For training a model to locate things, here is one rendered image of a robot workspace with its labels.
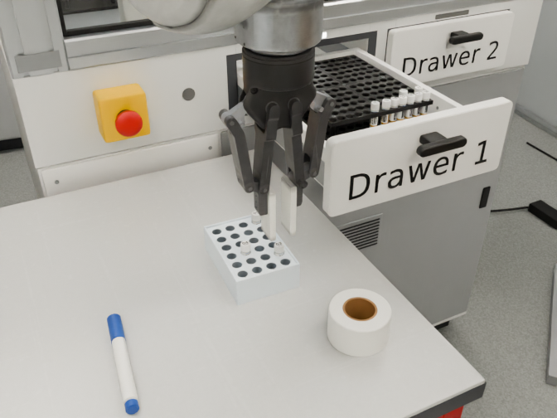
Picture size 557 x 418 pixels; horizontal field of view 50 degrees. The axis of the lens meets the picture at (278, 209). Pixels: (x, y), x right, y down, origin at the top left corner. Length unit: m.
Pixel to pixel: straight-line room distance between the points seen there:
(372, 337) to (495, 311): 1.30
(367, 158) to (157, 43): 0.38
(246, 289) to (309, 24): 0.32
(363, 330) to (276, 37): 0.32
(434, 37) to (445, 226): 0.51
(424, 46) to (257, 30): 0.65
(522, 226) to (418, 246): 0.90
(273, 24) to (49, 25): 0.43
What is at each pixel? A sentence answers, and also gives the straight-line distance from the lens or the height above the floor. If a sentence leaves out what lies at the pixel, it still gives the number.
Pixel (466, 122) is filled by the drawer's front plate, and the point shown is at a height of 0.91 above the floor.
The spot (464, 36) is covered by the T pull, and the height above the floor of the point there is 0.91.
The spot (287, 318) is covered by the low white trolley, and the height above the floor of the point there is 0.76.
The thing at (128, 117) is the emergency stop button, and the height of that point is 0.89.
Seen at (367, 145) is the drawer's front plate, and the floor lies 0.91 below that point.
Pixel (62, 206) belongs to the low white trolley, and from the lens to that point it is 0.97.
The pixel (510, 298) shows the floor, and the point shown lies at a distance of 2.01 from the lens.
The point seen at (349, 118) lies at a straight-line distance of 0.86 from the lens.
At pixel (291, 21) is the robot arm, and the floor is 1.10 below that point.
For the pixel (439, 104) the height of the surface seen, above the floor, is 0.88.
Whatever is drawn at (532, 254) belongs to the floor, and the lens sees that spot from 2.22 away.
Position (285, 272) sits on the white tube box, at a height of 0.79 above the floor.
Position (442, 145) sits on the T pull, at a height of 0.91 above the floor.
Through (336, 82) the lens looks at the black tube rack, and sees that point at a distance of 0.98.
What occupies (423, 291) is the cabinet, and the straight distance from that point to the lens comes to 1.62.
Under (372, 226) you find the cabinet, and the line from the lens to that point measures 1.35.
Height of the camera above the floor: 1.27
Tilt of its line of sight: 34 degrees down
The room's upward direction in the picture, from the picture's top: straight up
